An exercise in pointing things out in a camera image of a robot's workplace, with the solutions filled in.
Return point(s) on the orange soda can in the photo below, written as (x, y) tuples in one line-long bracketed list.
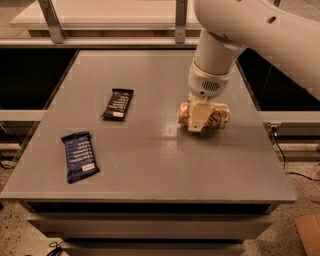
[(217, 120)]

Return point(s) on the blue snack bar wrapper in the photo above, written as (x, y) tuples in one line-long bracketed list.
[(80, 158)]

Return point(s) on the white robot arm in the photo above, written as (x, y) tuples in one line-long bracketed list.
[(287, 41)]

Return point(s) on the black snack bar wrapper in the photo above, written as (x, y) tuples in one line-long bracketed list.
[(118, 104)]

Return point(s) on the grey table cabinet base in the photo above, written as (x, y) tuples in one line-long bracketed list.
[(150, 229)]

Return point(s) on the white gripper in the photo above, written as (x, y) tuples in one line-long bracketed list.
[(206, 84)]

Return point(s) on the cardboard box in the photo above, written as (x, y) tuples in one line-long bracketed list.
[(308, 227)]

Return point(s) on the metal frame railing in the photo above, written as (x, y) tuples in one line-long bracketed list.
[(97, 23)]

